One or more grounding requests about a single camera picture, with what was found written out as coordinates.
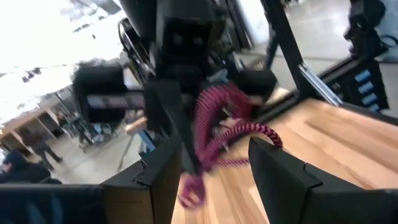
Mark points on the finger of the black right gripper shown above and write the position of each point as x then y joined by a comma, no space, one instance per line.
255,82
168,105

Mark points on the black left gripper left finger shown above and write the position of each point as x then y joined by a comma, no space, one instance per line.
161,177

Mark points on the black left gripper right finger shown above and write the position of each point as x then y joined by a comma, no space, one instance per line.
280,180

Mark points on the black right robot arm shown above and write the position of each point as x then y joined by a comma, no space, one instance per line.
140,15

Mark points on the black cart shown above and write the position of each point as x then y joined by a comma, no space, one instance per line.
99,87

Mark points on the black box with blue labels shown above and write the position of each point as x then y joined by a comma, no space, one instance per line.
363,87

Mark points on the black equipment stand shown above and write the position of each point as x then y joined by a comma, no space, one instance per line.
365,28

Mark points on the person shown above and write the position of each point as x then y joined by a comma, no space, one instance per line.
21,171
42,147

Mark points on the wooden desk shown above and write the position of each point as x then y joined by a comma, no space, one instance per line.
28,116

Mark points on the black aluminium rig frame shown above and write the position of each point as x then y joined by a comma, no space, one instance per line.
286,37

